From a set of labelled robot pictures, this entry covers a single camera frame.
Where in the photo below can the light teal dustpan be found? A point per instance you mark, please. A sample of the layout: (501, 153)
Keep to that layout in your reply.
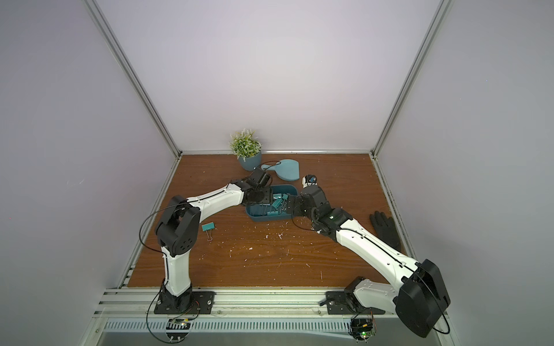
(286, 169)

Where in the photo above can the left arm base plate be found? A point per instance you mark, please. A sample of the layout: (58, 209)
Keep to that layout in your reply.
(190, 302)

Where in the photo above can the electronics board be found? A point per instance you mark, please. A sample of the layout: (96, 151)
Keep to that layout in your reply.
(362, 329)
(177, 329)

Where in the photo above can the black glove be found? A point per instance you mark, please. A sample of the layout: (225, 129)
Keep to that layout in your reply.
(386, 229)

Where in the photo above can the potted green plant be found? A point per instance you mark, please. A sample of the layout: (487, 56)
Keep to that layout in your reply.
(246, 147)

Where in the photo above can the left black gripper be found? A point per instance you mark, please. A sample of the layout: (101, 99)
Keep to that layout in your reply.
(267, 190)

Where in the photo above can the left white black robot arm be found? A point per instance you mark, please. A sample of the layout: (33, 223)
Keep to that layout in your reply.
(179, 225)

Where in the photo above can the dark teal storage box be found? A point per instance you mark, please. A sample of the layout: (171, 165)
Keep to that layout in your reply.
(277, 207)

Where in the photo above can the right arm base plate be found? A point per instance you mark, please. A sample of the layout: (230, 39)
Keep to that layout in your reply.
(341, 303)

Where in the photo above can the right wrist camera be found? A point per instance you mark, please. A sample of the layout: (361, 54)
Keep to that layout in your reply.
(309, 180)

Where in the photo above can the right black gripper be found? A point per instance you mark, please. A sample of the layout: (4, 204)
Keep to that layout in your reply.
(296, 205)

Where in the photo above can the aluminium front rail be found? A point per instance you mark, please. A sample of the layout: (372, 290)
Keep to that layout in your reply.
(229, 302)

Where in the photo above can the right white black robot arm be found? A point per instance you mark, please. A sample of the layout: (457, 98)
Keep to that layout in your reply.
(418, 294)

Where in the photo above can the left electronics board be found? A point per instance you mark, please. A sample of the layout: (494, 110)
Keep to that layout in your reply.
(177, 329)

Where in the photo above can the right electronics board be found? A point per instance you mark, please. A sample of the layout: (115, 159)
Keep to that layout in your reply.
(362, 329)

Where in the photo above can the teal binder clip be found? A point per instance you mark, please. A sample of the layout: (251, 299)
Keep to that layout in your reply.
(208, 228)

